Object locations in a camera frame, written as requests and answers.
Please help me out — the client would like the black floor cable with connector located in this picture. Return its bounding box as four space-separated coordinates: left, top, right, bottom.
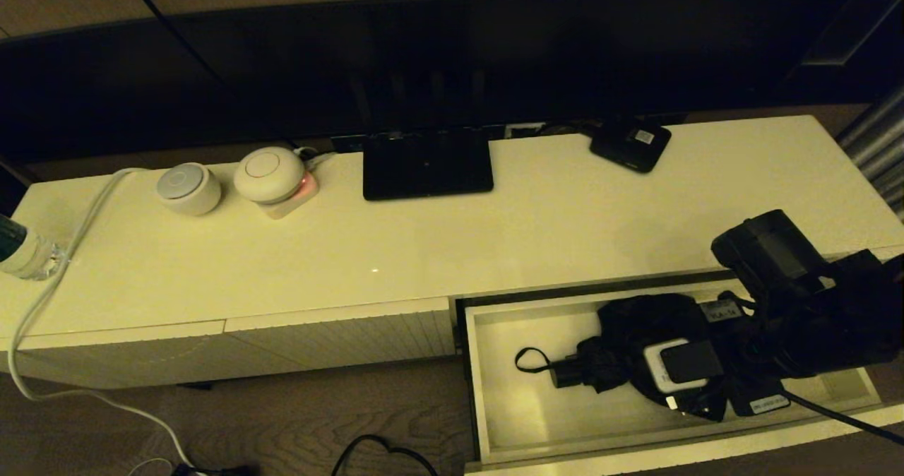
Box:
332 434 439 476

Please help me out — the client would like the black television base plate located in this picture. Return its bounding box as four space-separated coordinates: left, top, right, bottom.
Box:
362 129 494 201

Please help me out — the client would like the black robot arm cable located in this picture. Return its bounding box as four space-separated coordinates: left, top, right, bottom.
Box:
780 390 904 446

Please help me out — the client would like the white drawer with dark handle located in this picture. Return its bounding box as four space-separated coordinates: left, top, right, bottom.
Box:
456 254 904 476

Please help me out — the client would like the black umbrella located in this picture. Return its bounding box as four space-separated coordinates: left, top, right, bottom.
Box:
516 292 739 422

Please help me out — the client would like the white round speaker grey top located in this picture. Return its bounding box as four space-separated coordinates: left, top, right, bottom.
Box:
156 163 222 217

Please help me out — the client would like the thin black wall cable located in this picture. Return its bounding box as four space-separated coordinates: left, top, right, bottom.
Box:
119 0 301 148

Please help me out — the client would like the clear plastic water bottle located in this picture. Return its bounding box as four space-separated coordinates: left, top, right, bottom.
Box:
0 213 66 281

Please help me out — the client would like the white fluted cabinet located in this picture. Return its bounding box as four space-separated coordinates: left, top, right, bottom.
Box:
0 114 904 391

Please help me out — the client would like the black set-top box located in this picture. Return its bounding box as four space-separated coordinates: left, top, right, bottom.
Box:
589 119 672 174

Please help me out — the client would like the white power strip red light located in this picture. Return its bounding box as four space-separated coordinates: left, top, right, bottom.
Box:
258 172 321 220

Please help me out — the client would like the white power cable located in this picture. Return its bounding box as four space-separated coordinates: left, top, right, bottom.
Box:
7 167 195 476

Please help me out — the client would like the black flat television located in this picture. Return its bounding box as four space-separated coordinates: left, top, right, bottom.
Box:
0 0 904 166

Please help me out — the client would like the white ribbed cabinet front panel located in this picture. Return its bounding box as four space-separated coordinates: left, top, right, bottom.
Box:
0 321 228 391
225 297 456 376

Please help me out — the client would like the white dome shaped device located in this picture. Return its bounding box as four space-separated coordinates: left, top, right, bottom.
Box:
234 147 307 206

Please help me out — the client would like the grey pleated curtain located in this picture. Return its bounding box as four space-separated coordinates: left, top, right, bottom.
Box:
837 84 904 220

